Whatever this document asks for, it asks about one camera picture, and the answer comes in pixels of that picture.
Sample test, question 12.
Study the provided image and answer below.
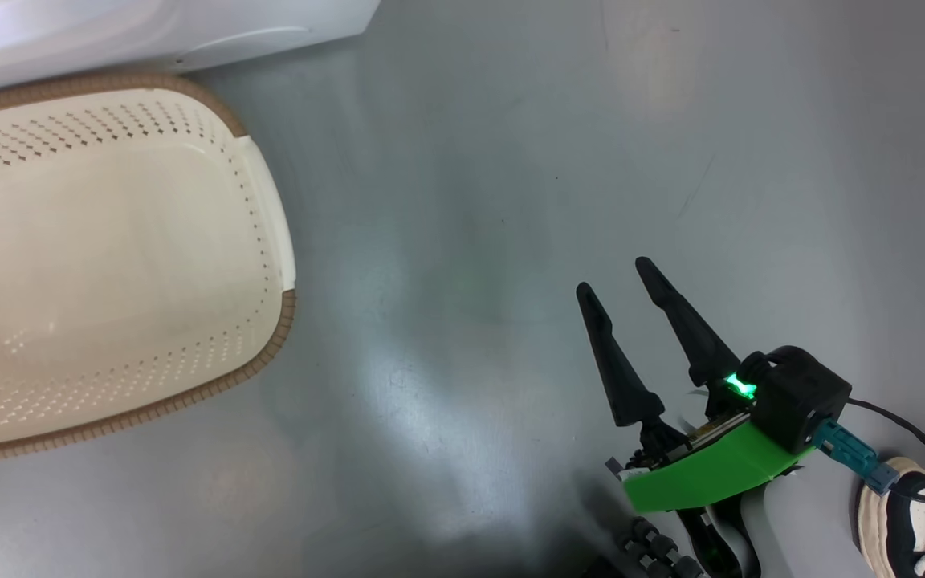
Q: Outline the round drain filter cover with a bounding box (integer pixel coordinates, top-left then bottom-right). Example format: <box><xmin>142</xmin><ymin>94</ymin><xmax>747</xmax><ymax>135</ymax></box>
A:
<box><xmin>176</xmin><ymin>26</ymin><xmax>312</xmax><ymax>69</ymax></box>

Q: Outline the teal right camera connector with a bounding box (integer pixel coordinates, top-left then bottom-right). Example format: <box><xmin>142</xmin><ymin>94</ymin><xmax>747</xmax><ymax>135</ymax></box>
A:
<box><xmin>813</xmin><ymin>418</ymin><xmax>903</xmax><ymax>495</ymax></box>

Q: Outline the cream perforated laundry basket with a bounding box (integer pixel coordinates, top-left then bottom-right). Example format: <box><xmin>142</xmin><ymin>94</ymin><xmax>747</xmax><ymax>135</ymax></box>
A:
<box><xmin>0</xmin><ymin>70</ymin><xmax>298</xmax><ymax>466</ymax></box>

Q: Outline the white front-load washing machine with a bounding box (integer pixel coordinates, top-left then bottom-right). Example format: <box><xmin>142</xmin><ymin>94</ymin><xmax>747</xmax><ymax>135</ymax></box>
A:
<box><xmin>0</xmin><ymin>0</ymin><xmax>384</xmax><ymax>102</ymax></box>

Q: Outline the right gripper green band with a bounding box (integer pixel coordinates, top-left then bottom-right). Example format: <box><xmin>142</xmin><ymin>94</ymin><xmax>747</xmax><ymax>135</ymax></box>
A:
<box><xmin>575</xmin><ymin>256</ymin><xmax>817</xmax><ymax>578</ymax></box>

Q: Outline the white and black sneaker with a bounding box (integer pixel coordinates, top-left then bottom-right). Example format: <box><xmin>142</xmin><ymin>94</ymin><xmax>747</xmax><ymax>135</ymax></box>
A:
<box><xmin>857</xmin><ymin>457</ymin><xmax>925</xmax><ymax>578</ymax></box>

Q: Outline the black ribbed hose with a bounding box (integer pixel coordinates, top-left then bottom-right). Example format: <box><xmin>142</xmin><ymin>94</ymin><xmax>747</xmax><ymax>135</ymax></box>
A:
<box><xmin>617</xmin><ymin>517</ymin><xmax>706</xmax><ymax>578</ymax></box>

